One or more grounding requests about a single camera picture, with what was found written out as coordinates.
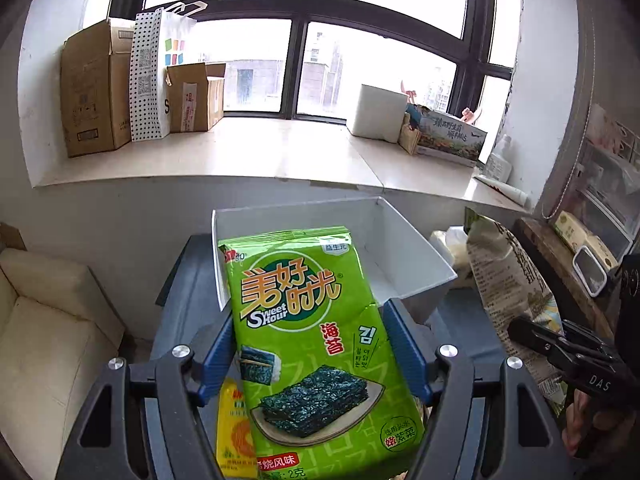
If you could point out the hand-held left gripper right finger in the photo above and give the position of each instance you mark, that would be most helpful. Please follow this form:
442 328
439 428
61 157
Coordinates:
405 345

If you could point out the plain white closed box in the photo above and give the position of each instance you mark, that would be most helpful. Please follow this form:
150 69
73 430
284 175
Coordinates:
375 112

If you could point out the white tube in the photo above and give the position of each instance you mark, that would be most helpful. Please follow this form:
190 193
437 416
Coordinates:
502 189

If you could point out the small brown paper bag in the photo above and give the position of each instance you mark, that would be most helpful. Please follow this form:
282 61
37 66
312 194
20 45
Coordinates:
407 135

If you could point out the beige printed snack bag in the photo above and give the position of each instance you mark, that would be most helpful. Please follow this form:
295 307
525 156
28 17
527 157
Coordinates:
505 280

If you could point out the brown cardboard piece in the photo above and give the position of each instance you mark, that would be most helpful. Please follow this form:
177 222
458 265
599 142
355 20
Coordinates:
10 235

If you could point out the clear plastic drawer unit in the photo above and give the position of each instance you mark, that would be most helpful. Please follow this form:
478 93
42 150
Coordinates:
610 175

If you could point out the green and white carton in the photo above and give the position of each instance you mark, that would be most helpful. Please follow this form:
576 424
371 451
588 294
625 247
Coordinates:
575 230

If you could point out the person's right hand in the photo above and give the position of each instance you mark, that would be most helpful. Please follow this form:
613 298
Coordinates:
577 420

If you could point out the yellow snack packet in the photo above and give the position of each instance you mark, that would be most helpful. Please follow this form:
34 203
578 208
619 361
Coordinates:
232 435

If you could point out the dark wooden side table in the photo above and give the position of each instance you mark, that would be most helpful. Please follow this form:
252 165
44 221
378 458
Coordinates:
545 250

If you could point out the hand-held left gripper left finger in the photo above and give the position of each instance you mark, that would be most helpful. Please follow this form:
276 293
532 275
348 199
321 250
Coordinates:
220 350

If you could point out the blue table cloth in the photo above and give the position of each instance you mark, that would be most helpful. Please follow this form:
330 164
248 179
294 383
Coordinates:
185 280

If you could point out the large cardboard box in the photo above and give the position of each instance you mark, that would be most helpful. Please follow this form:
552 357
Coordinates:
90 95

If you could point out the cream leather sofa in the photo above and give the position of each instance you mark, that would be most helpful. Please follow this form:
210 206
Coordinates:
45 340

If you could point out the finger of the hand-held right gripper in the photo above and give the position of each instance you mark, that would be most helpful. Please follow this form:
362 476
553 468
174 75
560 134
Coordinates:
535 335
590 342

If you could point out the white plastic bottle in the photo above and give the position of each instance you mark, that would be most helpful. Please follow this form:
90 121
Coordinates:
499 162

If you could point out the beige tissue pack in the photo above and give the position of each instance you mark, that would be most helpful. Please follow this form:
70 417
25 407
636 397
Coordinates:
450 255

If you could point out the white rimmed clear container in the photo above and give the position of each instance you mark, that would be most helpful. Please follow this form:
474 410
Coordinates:
590 270

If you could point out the pink ribbon piece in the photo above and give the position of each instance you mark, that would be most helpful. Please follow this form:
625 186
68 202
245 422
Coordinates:
470 115
409 93

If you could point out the landscape printed tissue box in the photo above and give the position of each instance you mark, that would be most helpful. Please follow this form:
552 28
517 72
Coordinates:
447 137

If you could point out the black window frame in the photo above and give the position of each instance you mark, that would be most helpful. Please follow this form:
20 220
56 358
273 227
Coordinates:
300 60

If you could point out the white shopping bag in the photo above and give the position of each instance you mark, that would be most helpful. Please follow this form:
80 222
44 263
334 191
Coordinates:
175 30

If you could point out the white storage box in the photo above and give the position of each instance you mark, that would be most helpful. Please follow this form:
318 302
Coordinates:
400 240

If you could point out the small open cardboard box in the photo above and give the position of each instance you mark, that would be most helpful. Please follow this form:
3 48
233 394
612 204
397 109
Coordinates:
192 100

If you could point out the green seaweed snack packet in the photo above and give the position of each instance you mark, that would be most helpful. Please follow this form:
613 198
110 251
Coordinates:
300 310

